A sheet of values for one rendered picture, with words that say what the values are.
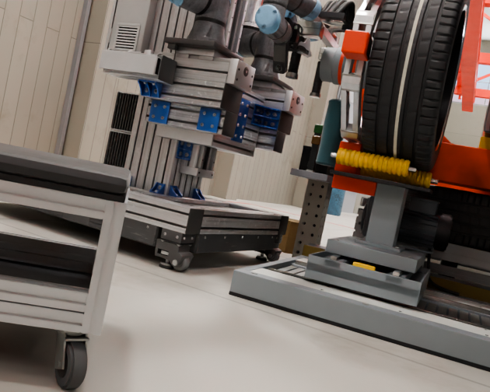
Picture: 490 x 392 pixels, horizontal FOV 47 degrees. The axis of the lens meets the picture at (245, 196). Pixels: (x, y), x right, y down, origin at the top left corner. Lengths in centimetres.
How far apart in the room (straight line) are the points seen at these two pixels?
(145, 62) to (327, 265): 97
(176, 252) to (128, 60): 73
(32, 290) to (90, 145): 452
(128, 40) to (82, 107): 283
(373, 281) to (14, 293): 120
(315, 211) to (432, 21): 116
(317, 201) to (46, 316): 194
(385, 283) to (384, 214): 32
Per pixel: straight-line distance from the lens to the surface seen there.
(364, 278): 183
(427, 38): 185
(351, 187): 208
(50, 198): 88
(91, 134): 537
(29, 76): 515
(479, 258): 259
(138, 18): 256
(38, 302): 91
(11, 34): 503
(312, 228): 269
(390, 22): 188
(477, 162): 249
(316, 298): 172
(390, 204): 206
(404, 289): 182
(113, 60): 222
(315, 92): 236
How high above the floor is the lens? 38
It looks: 2 degrees down
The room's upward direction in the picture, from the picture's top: 12 degrees clockwise
